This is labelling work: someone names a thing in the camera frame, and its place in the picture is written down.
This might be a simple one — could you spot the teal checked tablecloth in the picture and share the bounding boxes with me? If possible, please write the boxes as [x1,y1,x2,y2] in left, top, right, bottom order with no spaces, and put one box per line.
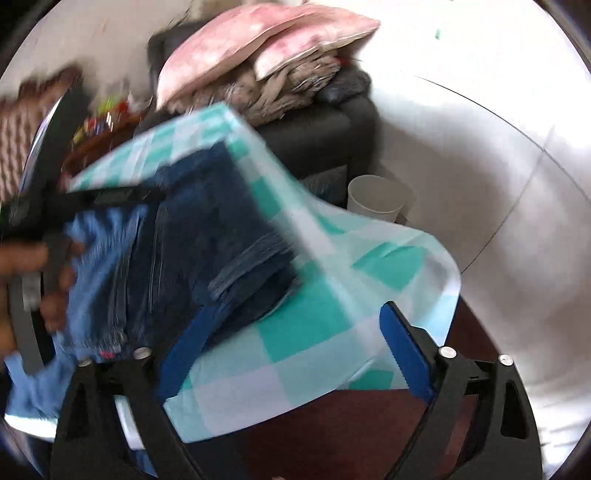
[69,102,462,446]

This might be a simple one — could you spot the brown tufted headboard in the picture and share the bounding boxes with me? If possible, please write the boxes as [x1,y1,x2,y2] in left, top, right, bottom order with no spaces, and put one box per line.
[0,67,84,204]

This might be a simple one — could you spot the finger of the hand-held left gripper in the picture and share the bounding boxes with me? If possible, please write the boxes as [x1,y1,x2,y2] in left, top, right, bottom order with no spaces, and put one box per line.
[60,182,167,213]

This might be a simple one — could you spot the colourful bottles and packets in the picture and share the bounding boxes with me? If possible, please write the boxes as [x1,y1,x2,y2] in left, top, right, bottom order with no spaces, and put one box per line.
[71,88,141,141]

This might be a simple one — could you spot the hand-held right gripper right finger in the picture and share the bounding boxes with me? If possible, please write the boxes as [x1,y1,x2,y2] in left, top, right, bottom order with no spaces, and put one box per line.
[379,301,543,480]

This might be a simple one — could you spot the blue denim pants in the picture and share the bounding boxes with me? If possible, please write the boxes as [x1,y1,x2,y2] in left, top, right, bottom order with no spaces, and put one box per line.
[4,141,301,418]

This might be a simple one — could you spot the wooden nightstand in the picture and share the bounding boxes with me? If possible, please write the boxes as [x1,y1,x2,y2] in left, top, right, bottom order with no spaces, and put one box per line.
[60,111,153,181]

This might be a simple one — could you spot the black sofa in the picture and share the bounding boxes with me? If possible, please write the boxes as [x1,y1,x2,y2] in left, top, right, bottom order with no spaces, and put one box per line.
[148,23,384,208]

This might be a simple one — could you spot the large pink pillow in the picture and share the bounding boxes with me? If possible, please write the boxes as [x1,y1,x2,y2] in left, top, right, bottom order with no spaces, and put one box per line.
[156,4,382,110]

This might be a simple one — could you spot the white plastic bucket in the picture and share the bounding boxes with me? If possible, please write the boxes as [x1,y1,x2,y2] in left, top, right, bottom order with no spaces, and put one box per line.
[347,174,407,226]

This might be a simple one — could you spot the person's left hand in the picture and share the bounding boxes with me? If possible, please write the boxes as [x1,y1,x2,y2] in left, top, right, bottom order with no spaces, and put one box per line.
[0,240,86,358]

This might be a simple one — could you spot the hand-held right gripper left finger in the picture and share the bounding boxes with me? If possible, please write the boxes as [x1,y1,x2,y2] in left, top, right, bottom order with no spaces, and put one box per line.
[48,302,232,480]

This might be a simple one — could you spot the grey striped blanket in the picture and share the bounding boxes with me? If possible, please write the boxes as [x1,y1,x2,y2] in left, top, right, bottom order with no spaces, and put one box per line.
[166,46,372,125]

